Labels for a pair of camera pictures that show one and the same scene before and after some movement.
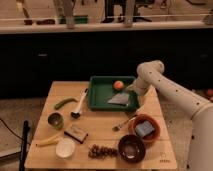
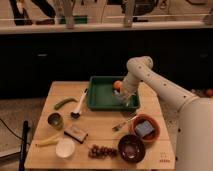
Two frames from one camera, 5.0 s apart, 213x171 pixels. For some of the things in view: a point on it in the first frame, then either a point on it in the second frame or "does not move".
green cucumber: [57, 105] does not move
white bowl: [65, 148] does not move
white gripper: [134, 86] to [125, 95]
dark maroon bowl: [131, 149] does not move
